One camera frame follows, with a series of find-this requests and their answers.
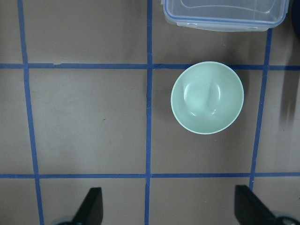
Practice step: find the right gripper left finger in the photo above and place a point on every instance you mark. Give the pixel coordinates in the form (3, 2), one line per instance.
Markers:
(91, 210)

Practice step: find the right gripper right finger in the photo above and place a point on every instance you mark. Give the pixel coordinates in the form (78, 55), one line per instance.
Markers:
(249, 209)

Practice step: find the green bowl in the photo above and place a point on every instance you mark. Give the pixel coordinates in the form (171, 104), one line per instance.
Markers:
(207, 98)

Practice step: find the clear plastic food container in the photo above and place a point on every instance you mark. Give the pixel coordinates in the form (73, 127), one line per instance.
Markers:
(226, 15)

